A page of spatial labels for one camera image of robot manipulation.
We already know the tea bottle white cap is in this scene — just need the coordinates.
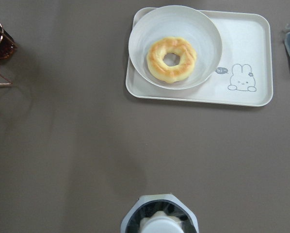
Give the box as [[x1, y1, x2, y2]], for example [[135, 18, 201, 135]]
[[120, 194, 199, 233]]

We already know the white round plate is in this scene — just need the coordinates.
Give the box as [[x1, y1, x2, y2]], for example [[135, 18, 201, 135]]
[[129, 5, 223, 90]]

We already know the cream bunny tray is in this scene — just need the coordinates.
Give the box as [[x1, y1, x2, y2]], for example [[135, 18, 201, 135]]
[[126, 7, 273, 107]]

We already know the glazed donut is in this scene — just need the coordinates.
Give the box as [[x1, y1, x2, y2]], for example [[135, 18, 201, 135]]
[[146, 36, 197, 83]]

